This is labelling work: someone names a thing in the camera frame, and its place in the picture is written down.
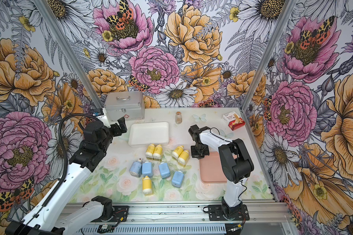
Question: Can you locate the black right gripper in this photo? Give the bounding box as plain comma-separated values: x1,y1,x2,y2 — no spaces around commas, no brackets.
191,142,210,160

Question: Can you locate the blue pencil sharpener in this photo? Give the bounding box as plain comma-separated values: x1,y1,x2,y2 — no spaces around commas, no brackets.
171,171,184,188
142,161,154,178
158,162,171,179
129,159,142,178

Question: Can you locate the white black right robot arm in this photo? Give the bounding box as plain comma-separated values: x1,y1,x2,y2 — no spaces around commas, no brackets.
188,125,254,220

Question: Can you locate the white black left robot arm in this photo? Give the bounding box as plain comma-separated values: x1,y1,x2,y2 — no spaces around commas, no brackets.
5,117,127,235

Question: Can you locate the yellow pencil sharpener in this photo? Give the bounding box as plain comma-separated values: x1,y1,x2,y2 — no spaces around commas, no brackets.
153,145,163,160
142,175,153,195
177,150,189,165
145,144,155,159
172,146,184,159

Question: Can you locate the red white small box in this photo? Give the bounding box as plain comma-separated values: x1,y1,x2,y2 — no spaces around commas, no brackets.
222,111,245,131

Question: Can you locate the pink plastic tray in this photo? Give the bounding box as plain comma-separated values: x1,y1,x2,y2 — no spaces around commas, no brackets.
199,152,227,184

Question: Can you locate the white plastic tray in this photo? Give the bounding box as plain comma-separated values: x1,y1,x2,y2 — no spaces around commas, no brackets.
128,122,170,147

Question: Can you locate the silver metal case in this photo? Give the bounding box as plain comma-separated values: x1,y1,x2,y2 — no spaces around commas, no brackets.
104,91,145,121

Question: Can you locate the small glass bottle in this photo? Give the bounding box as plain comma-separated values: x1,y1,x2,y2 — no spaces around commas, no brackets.
175,112,182,124

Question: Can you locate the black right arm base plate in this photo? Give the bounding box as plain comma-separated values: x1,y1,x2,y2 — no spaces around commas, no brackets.
207,203,250,221

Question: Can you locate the aluminium rail frame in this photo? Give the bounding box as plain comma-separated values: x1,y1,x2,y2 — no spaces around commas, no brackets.
76,199,298,235

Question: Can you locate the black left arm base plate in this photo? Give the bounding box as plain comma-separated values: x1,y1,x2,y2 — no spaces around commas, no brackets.
92,205,129,223

